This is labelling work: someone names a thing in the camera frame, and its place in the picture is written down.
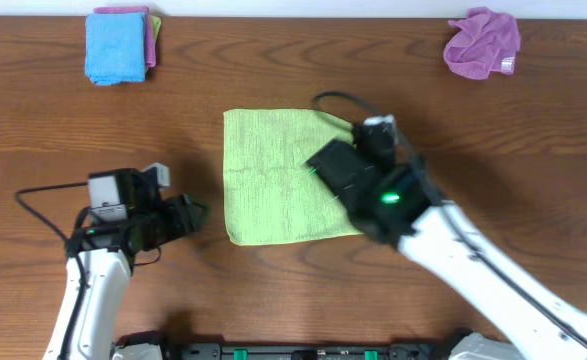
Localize green microfiber cloth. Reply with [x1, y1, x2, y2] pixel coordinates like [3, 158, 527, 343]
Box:
[223, 109, 359, 246]

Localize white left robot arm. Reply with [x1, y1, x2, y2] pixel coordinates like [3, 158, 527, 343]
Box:
[43, 194, 208, 359]

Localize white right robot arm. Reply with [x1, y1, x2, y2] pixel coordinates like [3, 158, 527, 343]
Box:
[353, 165, 587, 359]

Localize folded pink cloth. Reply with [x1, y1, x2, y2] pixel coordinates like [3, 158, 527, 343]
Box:
[93, 6, 157, 69]

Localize folded blue cloth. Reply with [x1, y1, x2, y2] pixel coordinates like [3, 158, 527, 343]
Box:
[85, 12, 146, 86]

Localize folded light green cloth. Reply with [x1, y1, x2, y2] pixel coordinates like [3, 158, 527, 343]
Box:
[149, 15, 162, 41]

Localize crumpled purple cloth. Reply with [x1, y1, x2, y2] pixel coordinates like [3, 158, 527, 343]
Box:
[443, 7, 521, 80]

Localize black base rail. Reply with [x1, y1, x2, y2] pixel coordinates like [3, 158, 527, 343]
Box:
[112, 329, 519, 360]

